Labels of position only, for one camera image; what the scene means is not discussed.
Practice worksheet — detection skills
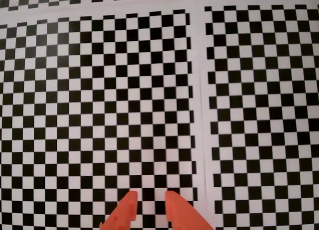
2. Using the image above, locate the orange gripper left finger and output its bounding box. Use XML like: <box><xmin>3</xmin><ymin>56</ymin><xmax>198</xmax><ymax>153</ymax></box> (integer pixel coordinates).
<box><xmin>99</xmin><ymin>190</ymin><xmax>139</xmax><ymax>230</ymax></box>

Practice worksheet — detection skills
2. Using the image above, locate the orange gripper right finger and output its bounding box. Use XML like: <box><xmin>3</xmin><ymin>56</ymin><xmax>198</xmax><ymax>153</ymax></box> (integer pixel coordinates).
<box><xmin>165</xmin><ymin>191</ymin><xmax>215</xmax><ymax>230</ymax></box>

